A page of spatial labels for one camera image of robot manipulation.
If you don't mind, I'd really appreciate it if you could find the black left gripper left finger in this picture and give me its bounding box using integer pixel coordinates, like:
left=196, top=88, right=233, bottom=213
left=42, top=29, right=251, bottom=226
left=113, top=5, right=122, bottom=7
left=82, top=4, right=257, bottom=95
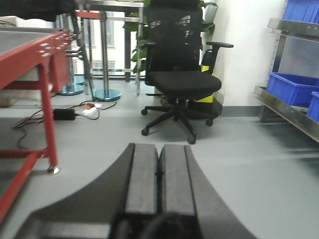
left=15, top=143, right=158, bottom=239

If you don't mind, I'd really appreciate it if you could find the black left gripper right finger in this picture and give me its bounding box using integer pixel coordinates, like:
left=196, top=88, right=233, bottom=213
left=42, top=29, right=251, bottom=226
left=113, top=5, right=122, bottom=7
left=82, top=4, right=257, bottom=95
left=158, top=144, right=255, bottom=239

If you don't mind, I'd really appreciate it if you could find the white power strip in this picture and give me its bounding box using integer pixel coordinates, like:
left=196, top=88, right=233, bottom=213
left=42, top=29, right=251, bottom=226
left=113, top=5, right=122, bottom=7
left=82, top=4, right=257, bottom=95
left=81, top=104, right=102, bottom=116

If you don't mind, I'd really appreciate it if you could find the black power adapter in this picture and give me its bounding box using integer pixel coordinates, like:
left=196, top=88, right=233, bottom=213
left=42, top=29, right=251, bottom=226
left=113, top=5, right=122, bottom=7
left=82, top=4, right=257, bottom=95
left=53, top=109, right=76, bottom=120

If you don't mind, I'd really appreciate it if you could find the yellow black caution sign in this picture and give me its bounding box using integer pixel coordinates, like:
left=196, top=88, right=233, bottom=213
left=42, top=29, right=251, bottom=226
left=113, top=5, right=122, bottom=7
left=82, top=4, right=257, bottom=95
left=194, top=49, right=213, bottom=104

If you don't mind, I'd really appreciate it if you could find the blue plastic storage bin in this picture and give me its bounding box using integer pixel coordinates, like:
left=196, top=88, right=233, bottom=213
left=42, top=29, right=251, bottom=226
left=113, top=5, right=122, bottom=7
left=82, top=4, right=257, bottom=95
left=266, top=72, right=319, bottom=108

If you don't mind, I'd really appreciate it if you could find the black mesh office chair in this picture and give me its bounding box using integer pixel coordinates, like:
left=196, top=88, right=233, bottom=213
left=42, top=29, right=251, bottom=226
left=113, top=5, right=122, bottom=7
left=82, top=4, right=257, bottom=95
left=141, top=0, right=233, bottom=144

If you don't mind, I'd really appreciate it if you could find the red metal work table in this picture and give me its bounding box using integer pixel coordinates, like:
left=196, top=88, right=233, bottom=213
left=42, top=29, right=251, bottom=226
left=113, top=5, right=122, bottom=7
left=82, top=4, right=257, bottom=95
left=0, top=27, right=72, bottom=219

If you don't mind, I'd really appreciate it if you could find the metal storage shelf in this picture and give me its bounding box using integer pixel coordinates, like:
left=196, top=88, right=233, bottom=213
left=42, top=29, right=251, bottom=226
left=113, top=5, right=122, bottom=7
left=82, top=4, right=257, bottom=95
left=253, top=0, right=319, bottom=144

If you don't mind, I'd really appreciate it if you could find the green potted plant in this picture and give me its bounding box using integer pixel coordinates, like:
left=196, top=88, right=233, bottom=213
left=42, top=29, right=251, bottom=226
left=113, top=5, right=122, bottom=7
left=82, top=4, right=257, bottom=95
left=123, top=0, right=218, bottom=73

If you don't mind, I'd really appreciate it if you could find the upper blue storage bin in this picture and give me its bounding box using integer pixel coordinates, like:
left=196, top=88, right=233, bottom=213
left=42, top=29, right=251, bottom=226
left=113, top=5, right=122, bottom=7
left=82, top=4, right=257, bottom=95
left=283, top=0, right=319, bottom=23

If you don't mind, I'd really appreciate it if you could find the chrome stanchion post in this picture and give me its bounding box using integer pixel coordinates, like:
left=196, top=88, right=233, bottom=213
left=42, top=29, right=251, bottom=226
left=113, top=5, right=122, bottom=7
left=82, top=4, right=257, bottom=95
left=95, top=11, right=121, bottom=102

